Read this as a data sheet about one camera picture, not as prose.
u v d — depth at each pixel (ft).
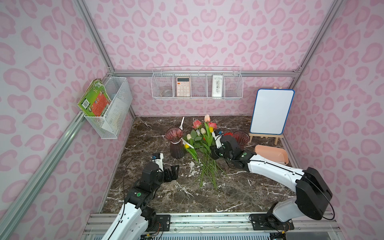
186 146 3.19
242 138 2.77
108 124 2.36
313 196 1.38
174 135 2.89
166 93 3.04
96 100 2.37
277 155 3.13
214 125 3.52
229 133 3.61
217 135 2.44
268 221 2.14
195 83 3.24
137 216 1.68
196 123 3.61
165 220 2.46
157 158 2.26
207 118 2.75
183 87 3.05
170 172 2.31
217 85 3.04
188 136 3.38
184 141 3.03
